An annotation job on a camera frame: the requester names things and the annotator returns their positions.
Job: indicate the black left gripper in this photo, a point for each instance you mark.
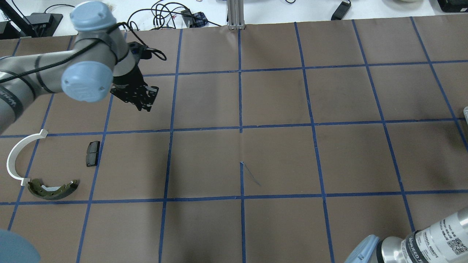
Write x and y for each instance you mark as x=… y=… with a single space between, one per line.
x=131 y=79

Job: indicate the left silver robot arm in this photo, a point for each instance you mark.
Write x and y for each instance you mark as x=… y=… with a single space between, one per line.
x=101 y=62

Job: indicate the dark brake pad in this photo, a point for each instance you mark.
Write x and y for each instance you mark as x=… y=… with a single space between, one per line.
x=92 y=153

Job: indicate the olive brake shoe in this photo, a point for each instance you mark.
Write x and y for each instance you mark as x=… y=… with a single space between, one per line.
x=38 y=190

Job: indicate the white curved plastic part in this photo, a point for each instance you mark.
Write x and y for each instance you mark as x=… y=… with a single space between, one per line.
x=16 y=153

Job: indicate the black power adapter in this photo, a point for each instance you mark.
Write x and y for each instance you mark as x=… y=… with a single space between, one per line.
x=342 y=9

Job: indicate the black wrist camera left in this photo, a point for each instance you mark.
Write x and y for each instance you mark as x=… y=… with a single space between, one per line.
x=139 y=51

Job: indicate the aluminium frame post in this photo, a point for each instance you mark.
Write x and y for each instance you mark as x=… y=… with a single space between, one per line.
x=235 y=14

